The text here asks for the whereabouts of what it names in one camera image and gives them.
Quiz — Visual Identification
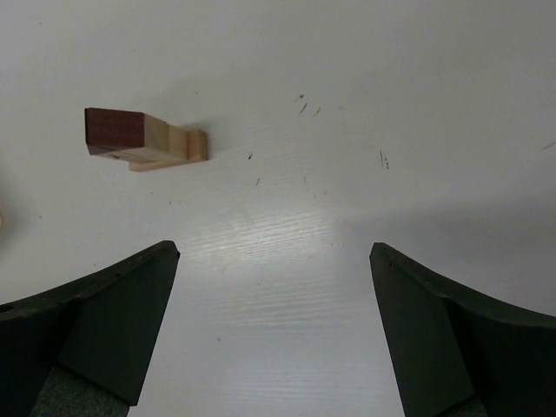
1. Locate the small dark brown block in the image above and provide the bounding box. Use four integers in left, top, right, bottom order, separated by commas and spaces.
84, 108, 145, 156

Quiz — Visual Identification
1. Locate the light wood cube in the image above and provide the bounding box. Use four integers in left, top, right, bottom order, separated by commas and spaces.
169, 125, 189, 162

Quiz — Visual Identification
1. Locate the notched light wood block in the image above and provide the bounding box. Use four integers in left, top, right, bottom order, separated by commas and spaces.
110, 115, 173, 163

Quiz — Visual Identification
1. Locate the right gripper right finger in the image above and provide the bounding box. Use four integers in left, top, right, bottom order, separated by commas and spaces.
369, 242, 555, 416

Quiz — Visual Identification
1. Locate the long light wood block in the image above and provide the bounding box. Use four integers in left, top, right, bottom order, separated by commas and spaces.
129, 126, 209, 172

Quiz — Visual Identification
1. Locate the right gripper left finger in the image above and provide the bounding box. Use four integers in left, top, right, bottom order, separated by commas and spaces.
1, 241, 180, 416

